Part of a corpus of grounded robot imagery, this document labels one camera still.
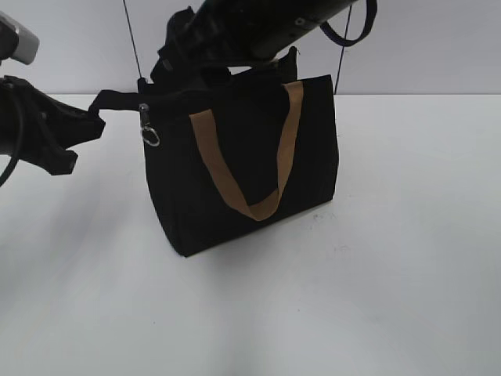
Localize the black canvas tote bag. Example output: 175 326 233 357
139 70 339 257

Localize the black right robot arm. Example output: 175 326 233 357
140 0 378 95

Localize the black cable loop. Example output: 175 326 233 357
319 0 377 47

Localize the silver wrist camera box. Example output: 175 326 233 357
1 12 40 65

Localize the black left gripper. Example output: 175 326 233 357
1 76 140 175

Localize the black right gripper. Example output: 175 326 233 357
147 6 232 94

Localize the metal zipper pull ring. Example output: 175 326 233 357
139 103 160 147

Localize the tan front bag handle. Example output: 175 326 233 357
189 81 304 222

